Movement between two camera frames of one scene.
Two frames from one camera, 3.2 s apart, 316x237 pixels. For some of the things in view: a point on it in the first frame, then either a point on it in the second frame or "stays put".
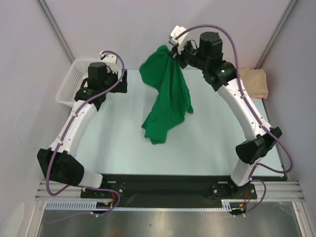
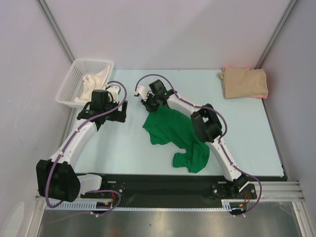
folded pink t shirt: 264,96 stays put
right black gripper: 181,59 → 150,104
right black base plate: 228,190 stays put
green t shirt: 162,74 → 167,126
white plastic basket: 71,82 stays put
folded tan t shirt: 254,81 stays put
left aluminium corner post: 57,30 stays put
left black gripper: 121,87 → 119,116
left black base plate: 115,181 stays put
